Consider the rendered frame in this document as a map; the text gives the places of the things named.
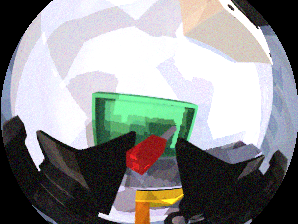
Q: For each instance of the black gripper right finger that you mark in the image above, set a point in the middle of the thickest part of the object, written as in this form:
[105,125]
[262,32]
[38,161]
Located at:
[205,178]

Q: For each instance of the yellow chock with orange handle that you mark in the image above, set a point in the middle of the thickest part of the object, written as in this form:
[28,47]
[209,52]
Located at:
[154,197]

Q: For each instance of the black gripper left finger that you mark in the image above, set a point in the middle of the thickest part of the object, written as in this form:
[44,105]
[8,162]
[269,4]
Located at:
[99,169]

